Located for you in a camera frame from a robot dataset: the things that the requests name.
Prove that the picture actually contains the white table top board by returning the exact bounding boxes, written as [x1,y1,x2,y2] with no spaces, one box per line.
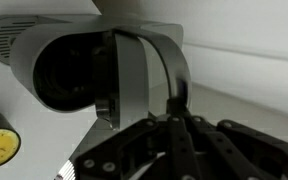
[0,0,98,180]

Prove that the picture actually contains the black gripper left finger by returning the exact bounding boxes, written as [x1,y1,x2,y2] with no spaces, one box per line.
[67,118,171,180]

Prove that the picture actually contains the grey coffeemaker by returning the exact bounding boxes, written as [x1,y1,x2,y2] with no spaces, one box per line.
[0,14,191,129]

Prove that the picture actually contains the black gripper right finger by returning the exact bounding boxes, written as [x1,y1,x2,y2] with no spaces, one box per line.
[167,98,288,180]

